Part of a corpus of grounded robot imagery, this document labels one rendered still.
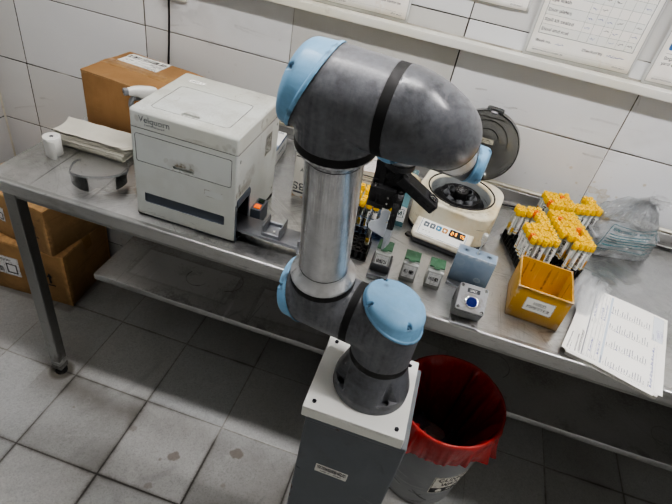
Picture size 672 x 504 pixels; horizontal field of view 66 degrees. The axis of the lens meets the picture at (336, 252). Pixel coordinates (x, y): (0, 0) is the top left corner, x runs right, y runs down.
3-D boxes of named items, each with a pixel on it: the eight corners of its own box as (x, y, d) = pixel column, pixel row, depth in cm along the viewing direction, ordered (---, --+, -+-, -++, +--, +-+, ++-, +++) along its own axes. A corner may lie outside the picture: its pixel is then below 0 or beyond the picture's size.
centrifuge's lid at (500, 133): (460, 97, 151) (465, 92, 157) (434, 174, 163) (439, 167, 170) (532, 120, 145) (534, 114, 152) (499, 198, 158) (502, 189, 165)
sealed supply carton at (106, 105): (86, 122, 169) (77, 67, 157) (134, 100, 186) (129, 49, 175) (166, 152, 163) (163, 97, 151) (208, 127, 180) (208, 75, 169)
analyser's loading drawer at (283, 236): (223, 231, 133) (224, 214, 130) (234, 217, 138) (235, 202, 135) (297, 254, 131) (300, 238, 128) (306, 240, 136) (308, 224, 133)
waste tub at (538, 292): (503, 313, 129) (518, 284, 123) (507, 282, 139) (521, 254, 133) (556, 332, 127) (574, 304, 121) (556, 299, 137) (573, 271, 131)
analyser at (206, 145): (136, 212, 136) (126, 106, 118) (187, 167, 158) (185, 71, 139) (243, 246, 133) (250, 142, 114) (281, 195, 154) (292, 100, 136)
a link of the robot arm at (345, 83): (341, 355, 95) (388, 90, 54) (271, 323, 98) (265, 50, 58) (367, 308, 102) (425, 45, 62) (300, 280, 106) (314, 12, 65)
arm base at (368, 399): (390, 429, 95) (403, 396, 89) (319, 390, 99) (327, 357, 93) (417, 375, 106) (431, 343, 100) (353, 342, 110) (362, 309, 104)
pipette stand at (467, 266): (444, 283, 134) (456, 254, 128) (449, 268, 140) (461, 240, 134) (481, 297, 133) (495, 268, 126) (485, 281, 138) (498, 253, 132)
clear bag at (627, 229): (581, 255, 155) (611, 204, 144) (561, 222, 169) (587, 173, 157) (659, 266, 158) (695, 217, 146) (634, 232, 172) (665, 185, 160)
